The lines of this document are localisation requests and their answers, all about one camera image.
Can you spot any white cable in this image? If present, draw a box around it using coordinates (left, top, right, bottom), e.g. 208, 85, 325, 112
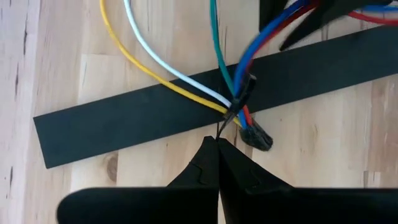
123, 0, 233, 108

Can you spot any bundle of coloured wires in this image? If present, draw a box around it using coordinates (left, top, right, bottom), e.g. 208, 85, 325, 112
242, 0, 398, 127

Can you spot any bundle of coloured cables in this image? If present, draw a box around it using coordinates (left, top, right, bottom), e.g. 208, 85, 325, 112
208, 0, 236, 97

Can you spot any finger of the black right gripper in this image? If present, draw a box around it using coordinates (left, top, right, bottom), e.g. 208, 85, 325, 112
278, 0, 394, 53
259, 0, 290, 33

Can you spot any black taped cable bundle end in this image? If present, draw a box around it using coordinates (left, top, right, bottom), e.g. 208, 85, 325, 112
238, 122, 275, 152

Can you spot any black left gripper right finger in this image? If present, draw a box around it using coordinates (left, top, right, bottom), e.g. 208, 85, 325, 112
218, 138, 398, 224

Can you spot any thin black zip tie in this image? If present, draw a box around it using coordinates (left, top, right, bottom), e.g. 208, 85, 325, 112
216, 73, 258, 141

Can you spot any multicoloured wire bundle with connector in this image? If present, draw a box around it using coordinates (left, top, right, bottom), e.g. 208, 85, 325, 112
233, 0, 398, 130

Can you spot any black duct cover strip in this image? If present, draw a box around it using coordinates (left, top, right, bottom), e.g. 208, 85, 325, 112
32, 24, 398, 169

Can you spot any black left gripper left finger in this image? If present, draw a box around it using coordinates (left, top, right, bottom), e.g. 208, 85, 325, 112
56, 135, 221, 224

